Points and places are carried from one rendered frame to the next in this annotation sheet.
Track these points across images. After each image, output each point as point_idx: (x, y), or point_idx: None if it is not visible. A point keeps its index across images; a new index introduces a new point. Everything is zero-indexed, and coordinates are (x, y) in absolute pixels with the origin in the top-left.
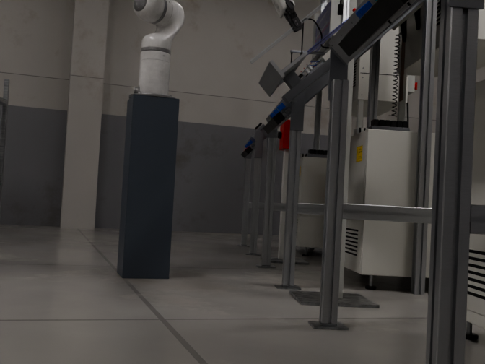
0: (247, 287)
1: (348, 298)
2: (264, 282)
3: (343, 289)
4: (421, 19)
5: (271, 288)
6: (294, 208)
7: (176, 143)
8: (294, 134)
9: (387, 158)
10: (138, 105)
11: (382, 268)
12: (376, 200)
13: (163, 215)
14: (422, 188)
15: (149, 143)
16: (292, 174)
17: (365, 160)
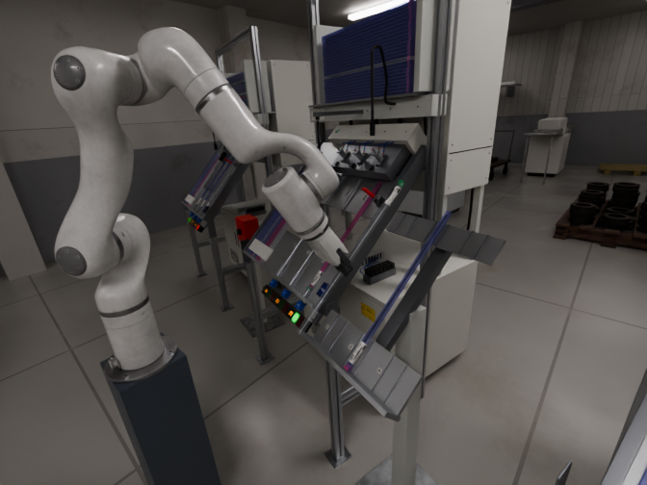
0: (310, 483)
1: (415, 484)
2: (308, 443)
3: (374, 425)
4: None
5: (329, 472)
6: (339, 405)
7: (197, 399)
8: None
9: None
10: (133, 400)
11: None
12: (392, 353)
13: (205, 468)
14: (425, 333)
15: (164, 424)
16: (334, 381)
17: (382, 327)
